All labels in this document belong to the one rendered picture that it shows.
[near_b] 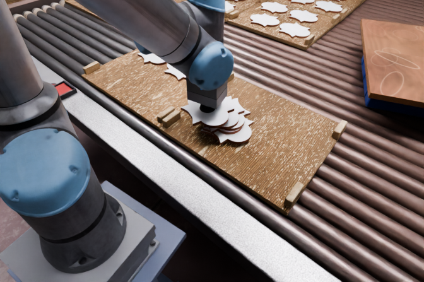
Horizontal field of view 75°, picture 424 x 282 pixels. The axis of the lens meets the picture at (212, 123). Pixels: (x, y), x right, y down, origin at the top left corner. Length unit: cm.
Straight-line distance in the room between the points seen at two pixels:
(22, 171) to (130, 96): 54
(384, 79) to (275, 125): 34
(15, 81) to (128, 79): 57
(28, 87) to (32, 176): 14
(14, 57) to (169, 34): 23
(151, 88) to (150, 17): 61
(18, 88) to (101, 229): 26
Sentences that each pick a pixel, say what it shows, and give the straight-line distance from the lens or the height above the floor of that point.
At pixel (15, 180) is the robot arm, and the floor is 119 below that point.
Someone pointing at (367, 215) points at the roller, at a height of 92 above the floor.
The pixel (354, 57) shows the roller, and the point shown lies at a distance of 127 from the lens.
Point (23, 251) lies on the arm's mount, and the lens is 67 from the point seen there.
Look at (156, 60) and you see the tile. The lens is 108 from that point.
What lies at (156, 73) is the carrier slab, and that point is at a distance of 103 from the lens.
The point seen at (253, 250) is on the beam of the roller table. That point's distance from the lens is 63.
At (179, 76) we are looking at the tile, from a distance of 98.
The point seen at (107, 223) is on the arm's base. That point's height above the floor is 103.
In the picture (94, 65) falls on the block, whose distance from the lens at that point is 109.
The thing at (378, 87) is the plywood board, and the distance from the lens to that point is 89.
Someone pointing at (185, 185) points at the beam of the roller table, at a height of 91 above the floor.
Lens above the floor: 149
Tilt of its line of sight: 44 degrees down
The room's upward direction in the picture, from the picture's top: straight up
